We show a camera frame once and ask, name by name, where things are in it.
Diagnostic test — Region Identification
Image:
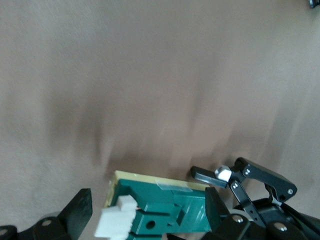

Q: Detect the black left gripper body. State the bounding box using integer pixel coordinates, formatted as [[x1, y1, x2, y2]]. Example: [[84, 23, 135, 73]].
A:
[[251, 197, 320, 240]]

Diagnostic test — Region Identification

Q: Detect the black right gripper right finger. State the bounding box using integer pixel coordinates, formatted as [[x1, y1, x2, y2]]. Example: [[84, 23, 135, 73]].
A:
[[199, 186, 313, 240]]

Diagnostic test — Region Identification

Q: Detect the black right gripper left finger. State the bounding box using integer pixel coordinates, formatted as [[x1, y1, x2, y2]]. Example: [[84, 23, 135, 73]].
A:
[[0, 188, 93, 240]]

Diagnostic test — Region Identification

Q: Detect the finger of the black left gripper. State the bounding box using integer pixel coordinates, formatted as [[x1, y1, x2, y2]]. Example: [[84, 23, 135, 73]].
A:
[[190, 156, 299, 227]]

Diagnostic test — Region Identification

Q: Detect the green load switch white handle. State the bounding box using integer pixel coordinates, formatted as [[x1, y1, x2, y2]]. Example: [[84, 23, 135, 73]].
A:
[[93, 170, 221, 240]]

